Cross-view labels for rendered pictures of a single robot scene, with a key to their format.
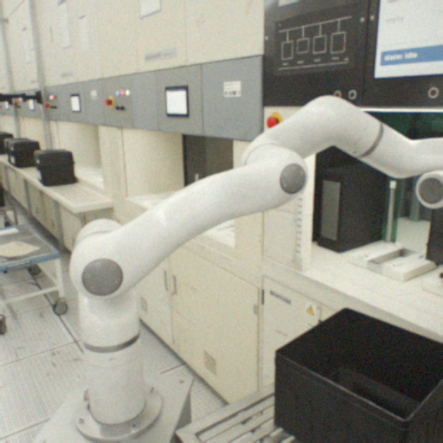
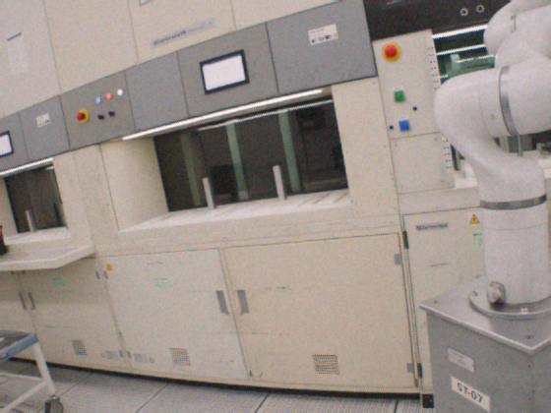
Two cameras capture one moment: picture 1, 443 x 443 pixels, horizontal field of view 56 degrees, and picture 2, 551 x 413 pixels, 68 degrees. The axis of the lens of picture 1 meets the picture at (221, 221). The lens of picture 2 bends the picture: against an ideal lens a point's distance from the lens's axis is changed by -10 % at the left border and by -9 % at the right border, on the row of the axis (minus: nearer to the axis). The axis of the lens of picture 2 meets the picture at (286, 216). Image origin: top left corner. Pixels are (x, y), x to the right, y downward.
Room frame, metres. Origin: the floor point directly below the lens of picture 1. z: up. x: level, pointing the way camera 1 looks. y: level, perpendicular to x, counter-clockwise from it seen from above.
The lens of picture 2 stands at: (0.37, 0.96, 1.12)
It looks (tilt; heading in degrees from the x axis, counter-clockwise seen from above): 10 degrees down; 329
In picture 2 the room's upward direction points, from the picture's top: 11 degrees counter-clockwise
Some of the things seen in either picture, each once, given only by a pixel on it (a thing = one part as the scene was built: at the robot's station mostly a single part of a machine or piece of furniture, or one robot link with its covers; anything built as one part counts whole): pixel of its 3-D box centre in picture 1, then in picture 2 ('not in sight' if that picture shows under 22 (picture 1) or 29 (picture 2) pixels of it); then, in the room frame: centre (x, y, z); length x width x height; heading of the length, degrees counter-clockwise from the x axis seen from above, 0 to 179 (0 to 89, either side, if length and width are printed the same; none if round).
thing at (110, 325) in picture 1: (106, 278); (488, 138); (0.82, 0.25, 1.07); 0.19 x 0.12 x 0.24; 14
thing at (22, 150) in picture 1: (24, 153); not in sight; (4.35, 2.01, 0.93); 0.30 x 0.28 x 0.26; 37
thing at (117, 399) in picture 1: (115, 374); (517, 251); (0.79, 0.24, 0.85); 0.19 x 0.19 x 0.18
